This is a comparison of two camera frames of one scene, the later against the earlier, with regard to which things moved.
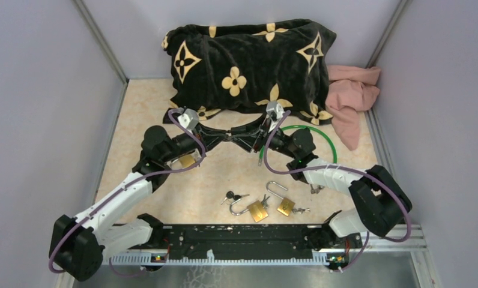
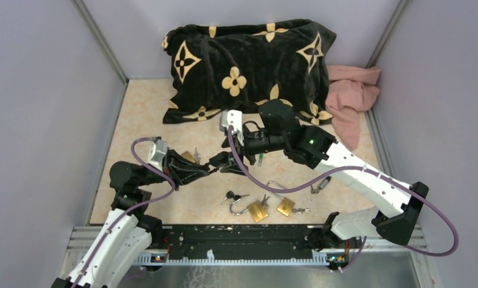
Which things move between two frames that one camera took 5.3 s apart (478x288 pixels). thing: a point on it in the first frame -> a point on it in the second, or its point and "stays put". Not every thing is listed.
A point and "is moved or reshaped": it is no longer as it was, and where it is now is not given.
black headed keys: (230, 194) stays put
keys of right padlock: (300, 210) stays put
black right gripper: (257, 135) -> (232, 166)
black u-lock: (236, 134) is moved or reshaped
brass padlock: (286, 205) stays put
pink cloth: (351, 90) stays put
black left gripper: (210, 138) -> (182, 170)
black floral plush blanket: (246, 66) stays put
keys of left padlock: (264, 203) stays put
